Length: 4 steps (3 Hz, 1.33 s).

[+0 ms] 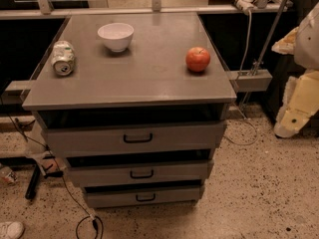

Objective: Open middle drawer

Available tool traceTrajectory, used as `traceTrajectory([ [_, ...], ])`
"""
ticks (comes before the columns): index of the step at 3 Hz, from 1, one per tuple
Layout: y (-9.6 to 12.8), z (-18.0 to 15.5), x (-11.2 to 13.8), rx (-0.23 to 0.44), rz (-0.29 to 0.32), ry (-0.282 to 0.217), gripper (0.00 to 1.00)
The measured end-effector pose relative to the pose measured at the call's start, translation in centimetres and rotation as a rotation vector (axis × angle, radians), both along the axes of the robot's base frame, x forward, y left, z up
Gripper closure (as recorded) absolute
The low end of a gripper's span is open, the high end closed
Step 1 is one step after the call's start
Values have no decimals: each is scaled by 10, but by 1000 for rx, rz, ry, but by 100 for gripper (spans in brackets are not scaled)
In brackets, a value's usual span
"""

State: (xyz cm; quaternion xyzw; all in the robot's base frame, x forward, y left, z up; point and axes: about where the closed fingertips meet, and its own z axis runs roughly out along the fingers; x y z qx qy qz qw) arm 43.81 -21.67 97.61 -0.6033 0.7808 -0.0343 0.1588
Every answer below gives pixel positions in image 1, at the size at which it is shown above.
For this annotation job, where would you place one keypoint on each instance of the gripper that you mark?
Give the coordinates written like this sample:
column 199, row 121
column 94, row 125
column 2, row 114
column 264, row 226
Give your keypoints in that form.
column 308, row 47

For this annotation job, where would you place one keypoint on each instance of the grey drawer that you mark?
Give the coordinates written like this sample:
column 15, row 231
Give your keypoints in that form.
column 104, row 140
column 141, row 173
column 144, row 196

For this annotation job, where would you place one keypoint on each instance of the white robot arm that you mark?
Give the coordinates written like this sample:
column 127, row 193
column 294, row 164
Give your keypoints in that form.
column 302, row 42

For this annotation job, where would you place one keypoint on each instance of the grey top drawer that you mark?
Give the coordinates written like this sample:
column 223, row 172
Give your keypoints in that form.
column 104, row 140

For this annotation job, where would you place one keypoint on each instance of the grey drawer cabinet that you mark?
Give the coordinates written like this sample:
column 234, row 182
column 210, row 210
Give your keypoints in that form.
column 147, row 83

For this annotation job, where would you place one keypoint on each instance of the grey bottom drawer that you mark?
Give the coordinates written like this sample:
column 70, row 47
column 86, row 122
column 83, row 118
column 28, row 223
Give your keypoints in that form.
column 144, row 196

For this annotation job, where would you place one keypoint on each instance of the metal diagonal rod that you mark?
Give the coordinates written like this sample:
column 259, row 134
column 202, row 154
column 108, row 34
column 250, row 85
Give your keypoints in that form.
column 256, row 65

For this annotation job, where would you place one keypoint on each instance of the red apple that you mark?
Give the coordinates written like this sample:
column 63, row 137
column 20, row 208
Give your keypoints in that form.
column 197, row 59

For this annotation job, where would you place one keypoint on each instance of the white ceramic bowl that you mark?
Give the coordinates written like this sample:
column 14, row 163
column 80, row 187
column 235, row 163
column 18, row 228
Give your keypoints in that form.
column 116, row 36

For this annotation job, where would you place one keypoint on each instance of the crushed soda can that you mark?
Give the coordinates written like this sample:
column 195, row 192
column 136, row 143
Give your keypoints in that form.
column 63, row 58

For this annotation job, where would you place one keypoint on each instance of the plastic bottle on floor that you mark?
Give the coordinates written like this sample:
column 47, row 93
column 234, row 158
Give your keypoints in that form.
column 7, row 174

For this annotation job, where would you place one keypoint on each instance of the white shoe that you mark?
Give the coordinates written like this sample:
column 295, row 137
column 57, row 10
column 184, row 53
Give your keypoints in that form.
column 11, row 230

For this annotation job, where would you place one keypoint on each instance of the grey metal bracket block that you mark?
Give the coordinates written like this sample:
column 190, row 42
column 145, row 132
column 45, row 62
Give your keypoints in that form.
column 246, row 82

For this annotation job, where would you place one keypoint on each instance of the black handled tool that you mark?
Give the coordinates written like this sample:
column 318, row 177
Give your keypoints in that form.
column 39, row 170

